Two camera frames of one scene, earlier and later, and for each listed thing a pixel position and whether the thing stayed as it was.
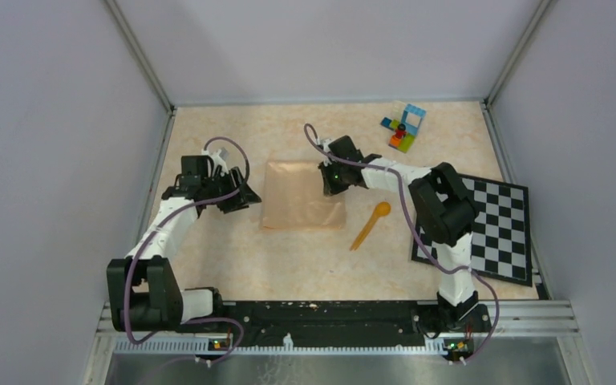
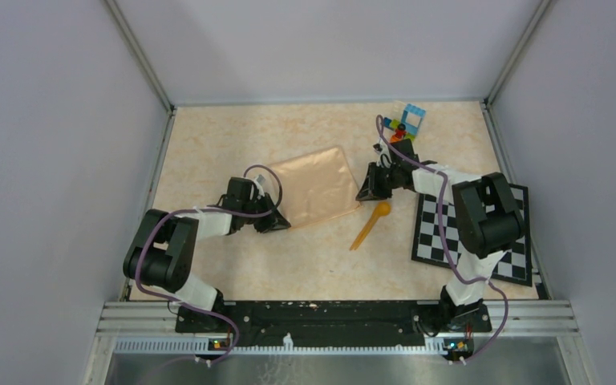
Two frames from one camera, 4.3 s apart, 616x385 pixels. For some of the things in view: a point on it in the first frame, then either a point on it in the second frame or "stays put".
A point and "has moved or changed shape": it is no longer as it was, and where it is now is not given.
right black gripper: [329, 188] to [370, 190]
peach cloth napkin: [294, 199] has moved or changed shape
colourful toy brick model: [403, 137] stays put
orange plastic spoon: [381, 209] stays put
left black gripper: [240, 200] to [273, 220]
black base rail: [458, 324] stays put
